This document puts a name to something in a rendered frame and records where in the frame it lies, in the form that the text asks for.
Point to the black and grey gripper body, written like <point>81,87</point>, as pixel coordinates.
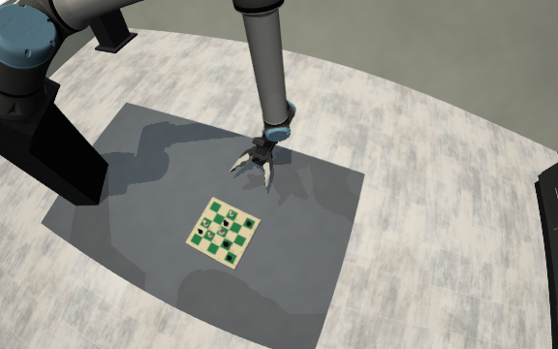
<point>260,154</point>

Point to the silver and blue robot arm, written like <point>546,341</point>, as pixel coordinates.
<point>31,36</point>

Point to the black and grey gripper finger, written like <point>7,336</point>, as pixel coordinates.
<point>267,167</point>
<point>243,159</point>

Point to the green and cream chessboard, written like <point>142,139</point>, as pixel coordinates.
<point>237,234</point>

